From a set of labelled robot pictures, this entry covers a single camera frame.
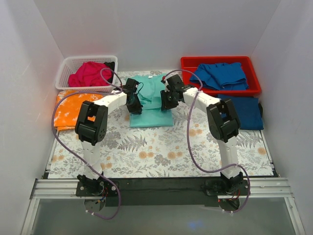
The blue crumpled t shirt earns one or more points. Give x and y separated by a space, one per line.
221 76

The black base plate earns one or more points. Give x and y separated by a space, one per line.
161 191

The aluminium mounting rail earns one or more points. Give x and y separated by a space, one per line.
66 188

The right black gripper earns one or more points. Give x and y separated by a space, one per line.
168 102

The black garment in basket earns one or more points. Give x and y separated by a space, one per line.
107 73

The orange folded t shirt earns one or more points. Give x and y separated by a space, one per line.
68 111

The floral table mat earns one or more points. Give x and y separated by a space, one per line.
160 151

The teal t shirt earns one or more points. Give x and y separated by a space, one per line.
150 98

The navy folded t shirt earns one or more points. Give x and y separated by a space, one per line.
248 111

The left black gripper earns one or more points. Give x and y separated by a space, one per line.
134 105

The red plastic bin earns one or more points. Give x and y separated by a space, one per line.
190 63

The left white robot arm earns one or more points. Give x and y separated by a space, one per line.
91 128

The magenta t shirt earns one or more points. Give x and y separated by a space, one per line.
88 75

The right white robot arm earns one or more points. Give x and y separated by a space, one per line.
223 123

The white plastic basket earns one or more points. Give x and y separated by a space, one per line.
70 65

